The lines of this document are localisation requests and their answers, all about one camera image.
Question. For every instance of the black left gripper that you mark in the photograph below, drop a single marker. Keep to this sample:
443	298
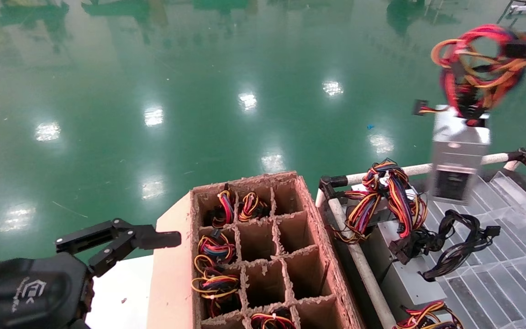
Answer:
30	294

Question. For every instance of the brown cardboard divider box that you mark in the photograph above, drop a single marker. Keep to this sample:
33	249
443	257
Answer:
311	274

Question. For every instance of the white pipe cart frame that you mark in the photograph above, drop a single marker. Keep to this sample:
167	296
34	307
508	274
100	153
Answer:
368	278

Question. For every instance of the clear corrugated plastic tray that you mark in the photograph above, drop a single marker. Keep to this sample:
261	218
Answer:
518	274

